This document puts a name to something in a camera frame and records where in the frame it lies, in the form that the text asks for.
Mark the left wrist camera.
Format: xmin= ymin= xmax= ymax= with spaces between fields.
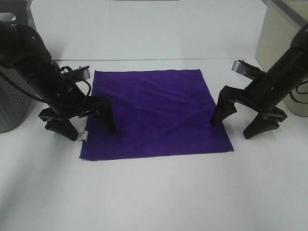
xmin=60 ymin=65 xmax=90 ymax=82

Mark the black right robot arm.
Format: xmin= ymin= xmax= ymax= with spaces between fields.
xmin=210 ymin=25 xmax=308 ymax=139

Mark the grey perforated laundry basket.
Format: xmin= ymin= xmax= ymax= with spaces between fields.
xmin=0 ymin=0 xmax=36 ymax=132

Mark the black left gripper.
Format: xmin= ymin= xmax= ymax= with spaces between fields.
xmin=38 ymin=83 xmax=116 ymax=141

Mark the beige plastic bin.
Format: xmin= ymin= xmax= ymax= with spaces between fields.
xmin=256 ymin=0 xmax=308 ymax=117

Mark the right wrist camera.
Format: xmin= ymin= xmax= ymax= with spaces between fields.
xmin=231 ymin=60 xmax=265 ymax=80

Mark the purple towel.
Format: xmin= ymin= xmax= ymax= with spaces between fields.
xmin=80 ymin=69 xmax=233 ymax=161

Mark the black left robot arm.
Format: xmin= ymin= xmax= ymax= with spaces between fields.
xmin=0 ymin=22 xmax=116 ymax=141

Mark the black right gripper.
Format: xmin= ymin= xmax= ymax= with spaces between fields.
xmin=210 ymin=79 xmax=287 ymax=139

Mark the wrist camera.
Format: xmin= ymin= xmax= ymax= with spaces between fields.
xmin=231 ymin=60 xmax=265 ymax=80
xmin=60 ymin=65 xmax=90 ymax=82

